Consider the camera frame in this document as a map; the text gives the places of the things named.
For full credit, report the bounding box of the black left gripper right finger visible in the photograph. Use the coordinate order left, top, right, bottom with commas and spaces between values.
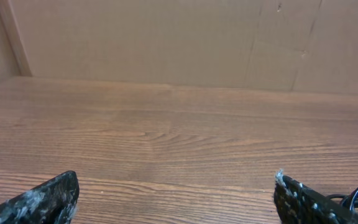
273, 170, 358, 224

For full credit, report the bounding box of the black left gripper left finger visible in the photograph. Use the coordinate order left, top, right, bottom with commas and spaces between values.
0, 170, 80, 224

